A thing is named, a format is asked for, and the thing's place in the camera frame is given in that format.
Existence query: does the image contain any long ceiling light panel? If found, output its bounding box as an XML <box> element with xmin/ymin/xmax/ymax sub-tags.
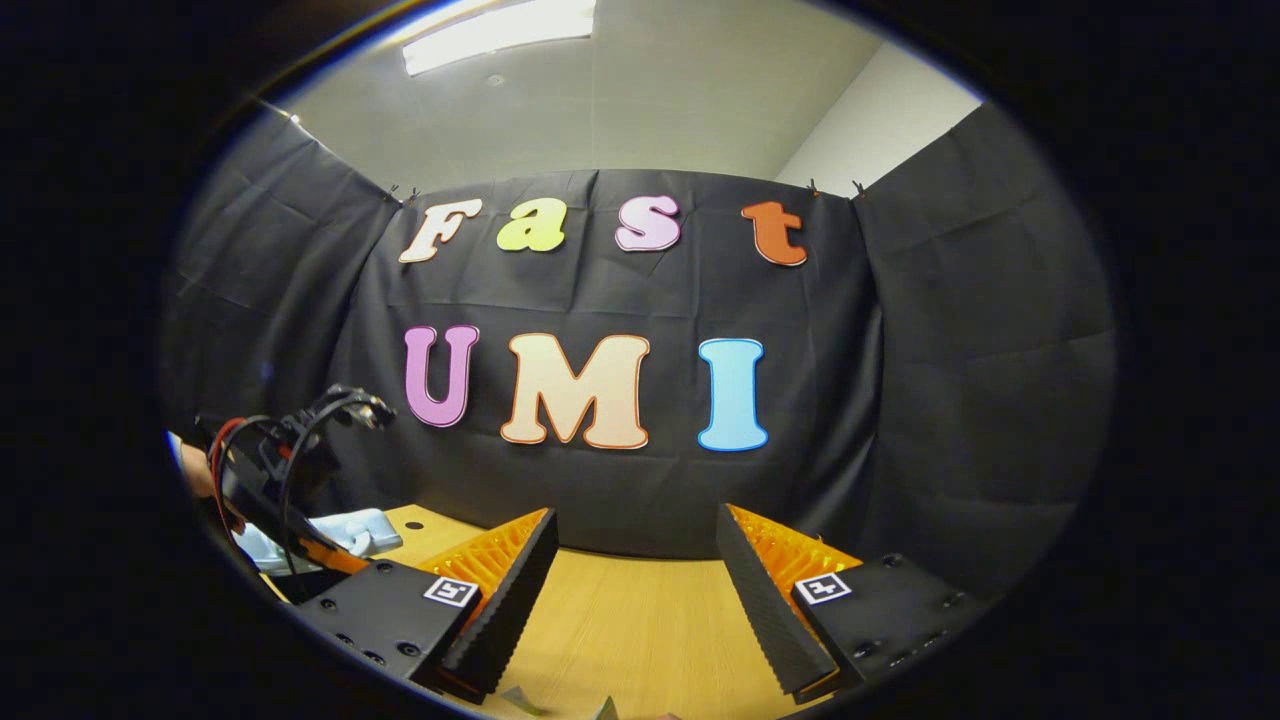
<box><xmin>402</xmin><ymin>0</ymin><xmax>597</xmax><ymax>77</ymax></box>

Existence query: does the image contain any black backdrop cloth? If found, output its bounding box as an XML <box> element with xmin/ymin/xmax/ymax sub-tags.
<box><xmin>160</xmin><ymin>100</ymin><xmax>1119</xmax><ymax>601</ymax></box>

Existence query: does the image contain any black cable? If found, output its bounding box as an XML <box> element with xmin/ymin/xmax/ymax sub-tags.
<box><xmin>278</xmin><ymin>385</ymin><xmax>396</xmax><ymax>576</ymax></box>

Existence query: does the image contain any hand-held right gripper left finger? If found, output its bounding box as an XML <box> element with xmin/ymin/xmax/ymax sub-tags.
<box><xmin>298</xmin><ymin>508</ymin><xmax>561</xmax><ymax>706</ymax></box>

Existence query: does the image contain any red cable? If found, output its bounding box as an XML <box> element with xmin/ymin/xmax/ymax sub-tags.
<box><xmin>207</xmin><ymin>417</ymin><xmax>251</xmax><ymax>546</ymax></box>

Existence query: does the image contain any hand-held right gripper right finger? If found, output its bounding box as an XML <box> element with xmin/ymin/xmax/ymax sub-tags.
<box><xmin>716</xmin><ymin>504</ymin><xmax>989</xmax><ymax>701</ymax></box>

